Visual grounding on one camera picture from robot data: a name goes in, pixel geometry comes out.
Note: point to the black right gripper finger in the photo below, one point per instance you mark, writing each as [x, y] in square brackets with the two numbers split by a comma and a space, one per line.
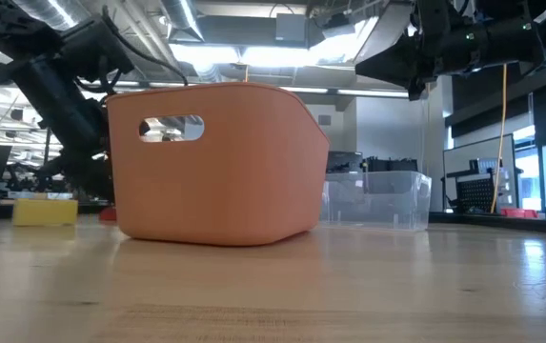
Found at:
[396, 64]
[418, 89]

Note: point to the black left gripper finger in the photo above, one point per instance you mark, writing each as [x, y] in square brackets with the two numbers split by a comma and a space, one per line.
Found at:
[91, 174]

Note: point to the red block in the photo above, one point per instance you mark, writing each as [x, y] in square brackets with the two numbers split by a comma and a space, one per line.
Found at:
[108, 215]

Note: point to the long yellow block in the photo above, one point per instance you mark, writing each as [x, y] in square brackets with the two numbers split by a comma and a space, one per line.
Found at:
[44, 213]

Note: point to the orange plastic bin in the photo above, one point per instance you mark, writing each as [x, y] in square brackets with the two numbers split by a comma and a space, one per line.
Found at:
[229, 190]

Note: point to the background black robot arms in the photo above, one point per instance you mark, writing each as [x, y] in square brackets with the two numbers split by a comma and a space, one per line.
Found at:
[25, 180]

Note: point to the grey partition board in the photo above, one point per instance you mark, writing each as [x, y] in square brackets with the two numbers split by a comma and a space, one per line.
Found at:
[458, 157]

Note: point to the black equipment case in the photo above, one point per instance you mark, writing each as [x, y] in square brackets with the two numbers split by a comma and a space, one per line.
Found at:
[389, 165]

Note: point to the grey ceiling box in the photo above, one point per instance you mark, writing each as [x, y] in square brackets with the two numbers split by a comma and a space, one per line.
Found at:
[291, 27]

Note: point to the clear plastic container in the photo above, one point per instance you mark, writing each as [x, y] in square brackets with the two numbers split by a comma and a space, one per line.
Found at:
[387, 200]

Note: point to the black pegboard rack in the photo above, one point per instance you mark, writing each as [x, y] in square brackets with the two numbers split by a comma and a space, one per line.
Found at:
[475, 195]

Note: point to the red tray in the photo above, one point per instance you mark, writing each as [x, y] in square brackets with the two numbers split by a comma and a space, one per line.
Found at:
[518, 213]

